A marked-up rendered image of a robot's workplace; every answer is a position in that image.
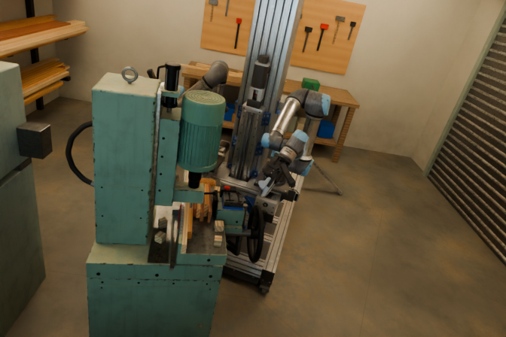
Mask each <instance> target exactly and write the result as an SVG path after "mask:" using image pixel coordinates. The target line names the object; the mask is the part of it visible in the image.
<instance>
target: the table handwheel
mask: <svg viewBox="0 0 506 337"><path fill-rule="evenodd" d="M255 212H257V215H258V219H257V223H256V225H255V227H253V220H254V216H255ZM225 235H232V236H247V250H248V257H249V259H250V261H251V262H252V263H256V262H257V261H258V260H259V259H260V257H261V252H262V249H263V244H264V216H263V212H262V210H261V207H260V206H259V205H254V206H253V207H252V209H251V211H250V215H249V218H248V227H247V229H242V233H235V232H226V233H225ZM252 239H253V248H254V249H253V250H252ZM257 240H258V245H257Z"/></svg>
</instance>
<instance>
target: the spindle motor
mask: <svg viewBox="0 0 506 337"><path fill-rule="evenodd" d="M225 108H226V101H225V98H224V97H223V96H220V95H218V94H217V93H213V92H209V91H204V90H191V91H188V92H186V93H185V94H184V95H183V97H182V105H181V127H180V135H179V143H178V158H177V164H178V165H179V166H180V167H181V168H183V169H185V170H187V171H189V172H209V171H211V170H213V169H214V168H215V167H216V165H217V159H218V151H219V145H220V140H221V131H222V126H223V121H224V113H225Z"/></svg>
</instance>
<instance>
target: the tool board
mask: <svg viewBox="0 0 506 337"><path fill-rule="evenodd" d="M366 6H367V5H362V4H358V3H354V2H347V1H344V0H304V3H303V8H302V12H301V15H300V21H299V25H298V28H297V34H296V38H295V41H294V47H293V50H292V54H291V60H290V63H289V65H296V66H300V67H304V68H312V69H316V70H320V71H328V72H332V73H336V74H344V75H345V73H346V69H347V67H348V64H349V60H350V57H351V55H352V50H353V47H354V45H355V40H356V38H357V35H358V31H359V28H360V25H361V21H362V19H363V16H364V12H365V9H366ZM254 8H255V0H206V2H205V9H204V15H203V28H202V35H201V42H200V47H201V48H206V49H210V50H217V51H221V52H225V53H233V54H237V55H241V56H246V51H247V46H248V39H249V34H250V29H251V22H252V17H253V12H254Z"/></svg>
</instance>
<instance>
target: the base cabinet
mask: <svg viewBox="0 0 506 337"><path fill-rule="evenodd" d="M220 282H221V280H220V281H204V280H166V279H128V278H87V305H88V320H89V337H209V334H210V330H211V326H212V319H213V315H214V311H215V304H216V300H217V296H218V290H219V286H220Z"/></svg>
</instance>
